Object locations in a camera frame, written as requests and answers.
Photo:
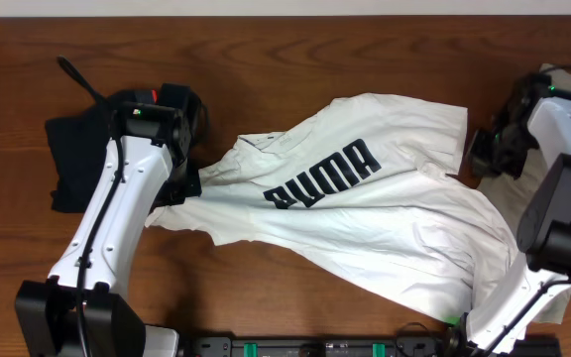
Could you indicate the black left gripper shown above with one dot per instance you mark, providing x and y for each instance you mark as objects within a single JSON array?
[{"x": 186, "y": 183}]

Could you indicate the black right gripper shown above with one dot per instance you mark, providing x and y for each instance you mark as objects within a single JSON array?
[{"x": 483, "y": 164}]

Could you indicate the white Puma t-shirt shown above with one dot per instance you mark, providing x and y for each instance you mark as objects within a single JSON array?
[{"x": 366, "y": 189}]

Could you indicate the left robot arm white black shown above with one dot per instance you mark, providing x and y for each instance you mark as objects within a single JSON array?
[{"x": 81, "y": 308}]

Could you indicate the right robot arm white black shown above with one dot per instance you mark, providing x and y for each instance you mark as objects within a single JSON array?
[{"x": 537, "y": 116}]

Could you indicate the grey garment at right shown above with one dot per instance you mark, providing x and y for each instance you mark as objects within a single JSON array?
[{"x": 512, "y": 196}]

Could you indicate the black folded garment orange trim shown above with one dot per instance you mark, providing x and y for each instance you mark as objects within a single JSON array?
[{"x": 78, "y": 146}]

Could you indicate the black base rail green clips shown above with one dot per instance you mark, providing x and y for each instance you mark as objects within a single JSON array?
[{"x": 413, "y": 340}]

